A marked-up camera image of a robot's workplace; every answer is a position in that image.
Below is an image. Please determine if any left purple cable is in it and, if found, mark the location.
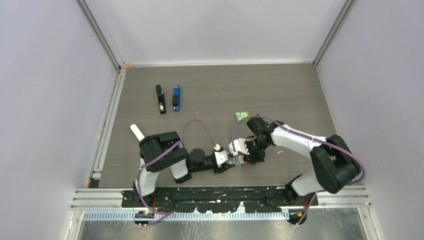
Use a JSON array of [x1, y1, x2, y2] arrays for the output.
[[135, 119, 222, 226]]

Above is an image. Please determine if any green owl eraser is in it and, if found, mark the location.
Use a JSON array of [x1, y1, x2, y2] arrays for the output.
[[234, 111, 250, 122]]

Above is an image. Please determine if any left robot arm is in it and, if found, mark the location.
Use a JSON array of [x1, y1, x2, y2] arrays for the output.
[[130, 124, 236, 207]]

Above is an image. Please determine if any blue stapler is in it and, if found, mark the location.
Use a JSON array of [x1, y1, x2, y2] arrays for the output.
[[172, 84, 181, 112]]

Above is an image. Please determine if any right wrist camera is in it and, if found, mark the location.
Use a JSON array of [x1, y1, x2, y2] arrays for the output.
[[228, 138, 250, 157]]

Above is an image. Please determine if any slotted cable duct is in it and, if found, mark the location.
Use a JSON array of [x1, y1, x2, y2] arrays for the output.
[[82, 209, 290, 222]]

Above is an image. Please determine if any black stapler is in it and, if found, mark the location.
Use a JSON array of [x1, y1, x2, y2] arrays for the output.
[[155, 84, 167, 115]]

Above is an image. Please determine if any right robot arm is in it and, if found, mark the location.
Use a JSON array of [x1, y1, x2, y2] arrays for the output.
[[243, 117, 364, 205]]

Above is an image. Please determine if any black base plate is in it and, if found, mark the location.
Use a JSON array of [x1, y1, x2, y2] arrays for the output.
[[121, 186, 318, 214]]

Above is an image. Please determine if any white stapler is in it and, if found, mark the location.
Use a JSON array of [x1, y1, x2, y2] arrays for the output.
[[130, 124, 145, 142]]

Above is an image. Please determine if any staple tray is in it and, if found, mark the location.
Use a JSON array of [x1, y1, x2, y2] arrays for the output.
[[228, 155, 244, 165]]

